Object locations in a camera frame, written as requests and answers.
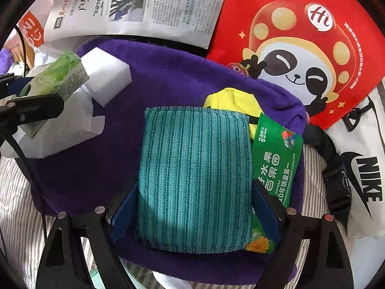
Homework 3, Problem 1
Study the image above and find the yellow cloth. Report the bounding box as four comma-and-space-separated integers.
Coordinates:
203, 87, 262, 133

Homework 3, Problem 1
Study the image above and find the red paper bag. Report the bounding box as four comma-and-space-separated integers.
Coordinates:
206, 0, 385, 131

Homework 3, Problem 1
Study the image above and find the striped bed quilt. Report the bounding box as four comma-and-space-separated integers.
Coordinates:
0, 143, 361, 289

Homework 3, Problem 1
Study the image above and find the green tissue pack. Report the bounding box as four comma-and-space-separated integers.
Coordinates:
19, 53, 91, 139

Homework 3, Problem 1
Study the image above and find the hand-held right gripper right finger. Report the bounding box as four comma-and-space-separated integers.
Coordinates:
253, 179, 354, 289

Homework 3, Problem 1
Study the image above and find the white sponge block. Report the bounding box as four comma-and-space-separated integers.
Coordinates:
79, 46, 133, 107

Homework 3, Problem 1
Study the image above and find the purple towel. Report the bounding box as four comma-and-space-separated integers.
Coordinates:
13, 38, 306, 282

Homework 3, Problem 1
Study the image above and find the folded newspaper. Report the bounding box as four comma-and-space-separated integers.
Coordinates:
44, 0, 233, 49

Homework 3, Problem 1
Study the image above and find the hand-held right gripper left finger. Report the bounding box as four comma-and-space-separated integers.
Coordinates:
35, 183, 141, 289

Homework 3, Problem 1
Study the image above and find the green snack packet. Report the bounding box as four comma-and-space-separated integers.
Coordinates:
245, 113, 304, 252

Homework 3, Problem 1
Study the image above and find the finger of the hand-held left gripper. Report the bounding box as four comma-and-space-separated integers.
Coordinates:
0, 73, 34, 98
0, 94, 65, 145

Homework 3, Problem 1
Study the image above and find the teal striped cloth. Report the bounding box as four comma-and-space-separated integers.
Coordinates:
134, 106, 255, 255

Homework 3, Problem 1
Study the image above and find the white waist bag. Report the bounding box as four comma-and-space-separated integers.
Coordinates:
304, 84, 385, 238

